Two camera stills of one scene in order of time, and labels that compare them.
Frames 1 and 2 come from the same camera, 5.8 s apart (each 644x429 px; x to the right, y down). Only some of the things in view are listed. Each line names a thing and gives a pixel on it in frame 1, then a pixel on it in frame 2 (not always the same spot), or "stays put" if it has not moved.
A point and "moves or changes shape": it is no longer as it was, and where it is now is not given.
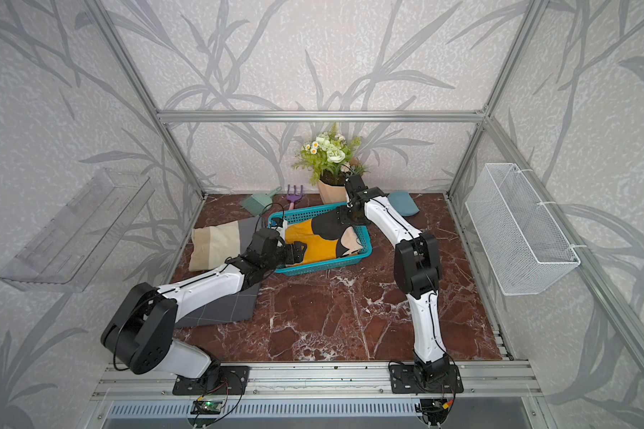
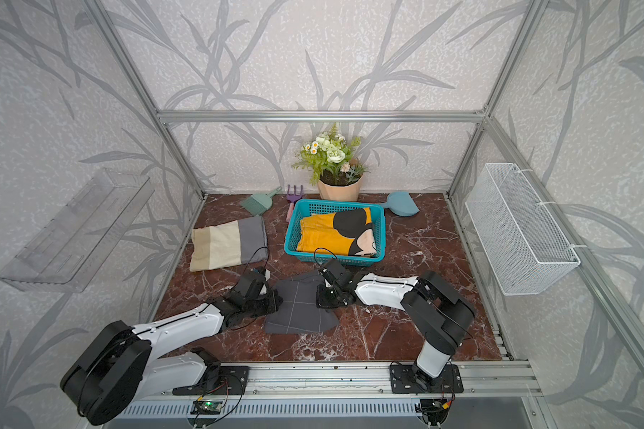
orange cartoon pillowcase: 327,237 moves or changes shape
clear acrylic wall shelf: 73,248 stays put
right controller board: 435,407 stays put
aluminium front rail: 481,381 stays put
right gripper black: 360,222 -> 319,298
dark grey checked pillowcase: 229,308 moves or changes shape
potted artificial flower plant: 327,159 stays put
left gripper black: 298,254 -> 273,296
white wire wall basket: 524,248 stays put
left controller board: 206,407 stays put
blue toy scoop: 403,202 stays put
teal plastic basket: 308,214 moves or changes shape
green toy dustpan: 259,202 stays put
